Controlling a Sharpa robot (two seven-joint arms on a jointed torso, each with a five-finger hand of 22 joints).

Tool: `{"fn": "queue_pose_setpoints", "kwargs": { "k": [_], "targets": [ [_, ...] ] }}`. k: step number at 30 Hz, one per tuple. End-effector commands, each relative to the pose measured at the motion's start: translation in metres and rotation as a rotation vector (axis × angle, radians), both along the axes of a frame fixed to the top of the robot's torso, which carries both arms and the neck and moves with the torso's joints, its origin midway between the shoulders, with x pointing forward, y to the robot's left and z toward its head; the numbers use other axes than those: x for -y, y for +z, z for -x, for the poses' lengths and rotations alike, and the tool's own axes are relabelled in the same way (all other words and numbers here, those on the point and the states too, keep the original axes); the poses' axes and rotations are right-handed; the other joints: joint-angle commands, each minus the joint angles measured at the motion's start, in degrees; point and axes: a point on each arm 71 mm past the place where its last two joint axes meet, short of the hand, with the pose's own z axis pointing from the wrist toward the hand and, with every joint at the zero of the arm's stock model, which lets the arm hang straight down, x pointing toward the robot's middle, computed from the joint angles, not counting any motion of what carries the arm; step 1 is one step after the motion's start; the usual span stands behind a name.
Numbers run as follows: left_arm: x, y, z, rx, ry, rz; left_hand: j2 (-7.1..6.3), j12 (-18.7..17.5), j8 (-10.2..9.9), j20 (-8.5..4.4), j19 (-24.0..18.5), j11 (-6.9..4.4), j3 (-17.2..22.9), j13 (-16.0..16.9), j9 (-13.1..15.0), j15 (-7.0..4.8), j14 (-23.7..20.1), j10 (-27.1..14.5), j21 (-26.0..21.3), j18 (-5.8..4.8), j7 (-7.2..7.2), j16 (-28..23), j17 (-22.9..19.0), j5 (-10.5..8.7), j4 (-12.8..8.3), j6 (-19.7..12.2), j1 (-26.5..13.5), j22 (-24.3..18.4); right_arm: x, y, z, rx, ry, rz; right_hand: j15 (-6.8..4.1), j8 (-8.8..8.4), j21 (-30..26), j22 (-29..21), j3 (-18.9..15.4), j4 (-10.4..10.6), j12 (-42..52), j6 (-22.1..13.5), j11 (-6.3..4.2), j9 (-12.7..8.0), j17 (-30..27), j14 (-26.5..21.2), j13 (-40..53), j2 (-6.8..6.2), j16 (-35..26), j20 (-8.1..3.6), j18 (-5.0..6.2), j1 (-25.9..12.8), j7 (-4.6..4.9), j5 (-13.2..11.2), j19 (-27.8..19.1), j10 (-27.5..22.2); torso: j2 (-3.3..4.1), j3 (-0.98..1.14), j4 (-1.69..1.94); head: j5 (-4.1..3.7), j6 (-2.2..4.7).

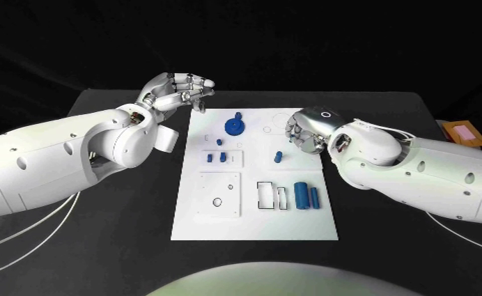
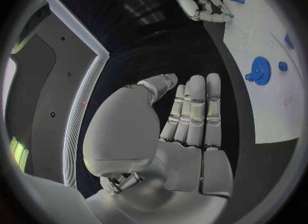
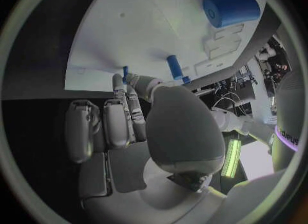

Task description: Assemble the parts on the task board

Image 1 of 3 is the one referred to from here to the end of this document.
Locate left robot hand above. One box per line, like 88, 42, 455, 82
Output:
134, 72, 217, 120

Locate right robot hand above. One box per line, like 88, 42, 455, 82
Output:
284, 107, 348, 155

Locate white task board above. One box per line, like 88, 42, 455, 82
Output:
170, 107, 339, 242

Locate blue gear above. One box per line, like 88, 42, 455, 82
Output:
224, 111, 247, 136

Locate thick blue cylinder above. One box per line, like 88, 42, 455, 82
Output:
293, 182, 312, 210

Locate thin blue cylinder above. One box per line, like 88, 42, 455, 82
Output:
309, 187, 322, 210

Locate orange box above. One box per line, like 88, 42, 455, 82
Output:
440, 120, 482, 148

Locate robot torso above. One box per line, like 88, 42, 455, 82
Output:
144, 261, 429, 296

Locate white cable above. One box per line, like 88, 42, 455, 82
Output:
352, 118, 416, 140
426, 211, 482, 248
0, 192, 82, 271
0, 191, 78, 244

